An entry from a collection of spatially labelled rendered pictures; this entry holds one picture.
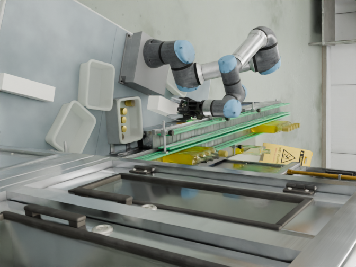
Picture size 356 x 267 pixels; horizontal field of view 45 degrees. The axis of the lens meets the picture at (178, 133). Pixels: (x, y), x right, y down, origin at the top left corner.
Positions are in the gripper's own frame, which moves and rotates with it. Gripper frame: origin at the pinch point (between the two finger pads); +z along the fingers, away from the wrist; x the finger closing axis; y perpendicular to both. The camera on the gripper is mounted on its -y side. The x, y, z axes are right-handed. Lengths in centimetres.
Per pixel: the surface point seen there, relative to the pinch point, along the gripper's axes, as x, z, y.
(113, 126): 10.5, 30.4, 4.0
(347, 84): -182, 70, -584
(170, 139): 9.4, 22.0, -33.2
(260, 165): 13, -4, -97
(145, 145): 15.8, 26.4, -18.1
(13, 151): 32, 12, 69
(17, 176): 39, -25, 91
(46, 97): 7, 29, 47
